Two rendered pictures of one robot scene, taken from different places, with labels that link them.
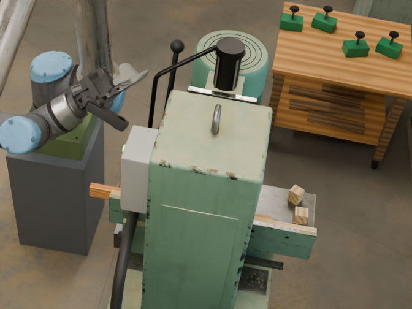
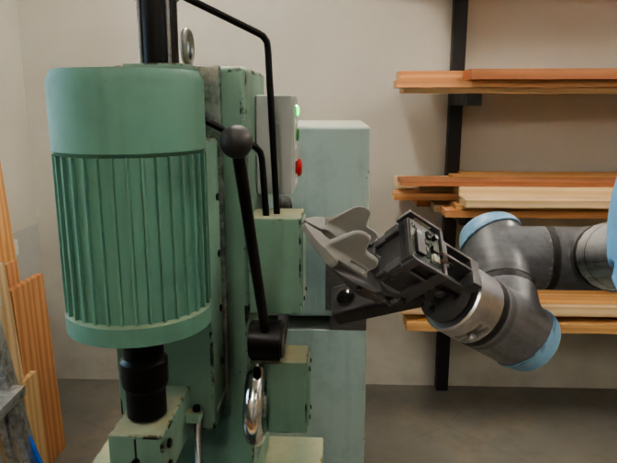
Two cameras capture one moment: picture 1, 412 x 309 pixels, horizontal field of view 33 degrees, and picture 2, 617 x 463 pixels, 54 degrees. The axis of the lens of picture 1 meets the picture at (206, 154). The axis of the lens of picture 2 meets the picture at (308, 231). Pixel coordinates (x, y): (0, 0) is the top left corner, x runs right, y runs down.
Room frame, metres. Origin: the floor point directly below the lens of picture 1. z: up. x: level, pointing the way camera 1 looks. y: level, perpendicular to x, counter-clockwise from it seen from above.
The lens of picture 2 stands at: (1.99, 0.18, 1.47)
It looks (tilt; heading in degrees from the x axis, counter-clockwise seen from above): 12 degrees down; 180
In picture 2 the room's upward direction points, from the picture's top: straight up
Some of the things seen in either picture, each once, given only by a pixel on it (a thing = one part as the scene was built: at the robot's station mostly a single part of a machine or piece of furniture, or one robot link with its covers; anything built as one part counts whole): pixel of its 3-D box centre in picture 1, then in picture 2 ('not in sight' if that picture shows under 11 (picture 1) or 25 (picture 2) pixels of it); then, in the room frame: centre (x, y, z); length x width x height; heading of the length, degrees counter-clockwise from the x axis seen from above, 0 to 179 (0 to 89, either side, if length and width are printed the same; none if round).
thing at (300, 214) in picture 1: (300, 215); not in sight; (1.31, -0.30, 0.92); 0.04 x 0.04 x 0.04; 89
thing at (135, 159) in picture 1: (140, 170); (277, 143); (0.96, 0.13, 1.40); 0.10 x 0.06 x 0.16; 177
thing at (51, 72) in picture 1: (54, 80); not in sight; (1.85, 0.58, 0.83); 0.17 x 0.15 x 0.18; 87
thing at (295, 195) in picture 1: (295, 195); not in sight; (1.38, -0.29, 0.92); 0.04 x 0.03 x 0.05; 58
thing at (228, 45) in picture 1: (225, 78); (160, 52); (1.14, -0.02, 1.53); 0.08 x 0.08 x 0.17; 87
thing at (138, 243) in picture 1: (141, 229); (281, 388); (1.10, 0.14, 1.02); 0.09 x 0.07 x 0.12; 87
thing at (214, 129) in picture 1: (216, 119); (187, 49); (0.99, -0.01, 1.55); 0.06 x 0.02 x 0.07; 177
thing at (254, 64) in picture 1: (224, 101); (134, 203); (1.27, -0.03, 1.35); 0.18 x 0.18 x 0.31
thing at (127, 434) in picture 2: not in sight; (155, 436); (1.25, -0.02, 1.03); 0.14 x 0.07 x 0.09; 177
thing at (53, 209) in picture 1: (60, 183); not in sight; (1.85, 0.59, 0.27); 0.30 x 0.30 x 0.55; 87
